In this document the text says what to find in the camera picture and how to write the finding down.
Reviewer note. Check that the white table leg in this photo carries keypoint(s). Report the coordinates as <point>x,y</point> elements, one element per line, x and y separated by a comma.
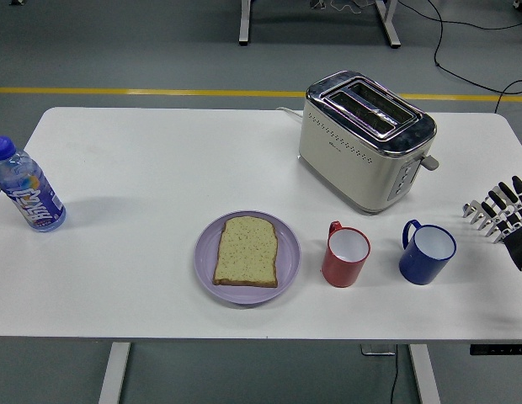
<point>113,374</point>
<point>425,379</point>

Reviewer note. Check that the silver metal toast rack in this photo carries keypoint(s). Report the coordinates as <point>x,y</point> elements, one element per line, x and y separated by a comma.
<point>471,212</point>

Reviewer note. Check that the blue enamel cup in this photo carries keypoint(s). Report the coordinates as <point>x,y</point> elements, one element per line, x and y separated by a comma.
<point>421,269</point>

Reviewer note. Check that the grey under-table bracket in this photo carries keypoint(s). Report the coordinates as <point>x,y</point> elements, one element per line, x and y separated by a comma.
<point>376,350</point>

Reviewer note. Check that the white background desk leg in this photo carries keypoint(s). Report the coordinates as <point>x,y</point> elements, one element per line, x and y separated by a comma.
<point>389,25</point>
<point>244,25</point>

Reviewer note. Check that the purple round plate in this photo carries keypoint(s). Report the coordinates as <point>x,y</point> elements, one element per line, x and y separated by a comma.
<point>288,252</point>

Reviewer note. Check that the slice of toast bread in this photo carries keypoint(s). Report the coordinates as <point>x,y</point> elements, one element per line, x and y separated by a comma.
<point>246,252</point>

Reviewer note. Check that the black table control panel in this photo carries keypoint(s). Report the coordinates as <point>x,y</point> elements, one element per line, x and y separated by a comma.
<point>496,350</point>

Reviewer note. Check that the plastic bottle with blue label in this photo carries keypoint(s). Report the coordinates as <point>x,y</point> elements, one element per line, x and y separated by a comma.
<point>33,202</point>

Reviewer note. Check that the cream and chrome toaster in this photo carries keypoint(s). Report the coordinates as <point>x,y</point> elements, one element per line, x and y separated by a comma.
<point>349,168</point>

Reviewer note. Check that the red enamel cup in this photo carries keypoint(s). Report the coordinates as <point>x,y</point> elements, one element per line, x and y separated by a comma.
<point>341,271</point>

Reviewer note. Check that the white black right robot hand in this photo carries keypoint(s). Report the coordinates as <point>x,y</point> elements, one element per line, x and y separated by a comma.
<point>518,235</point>

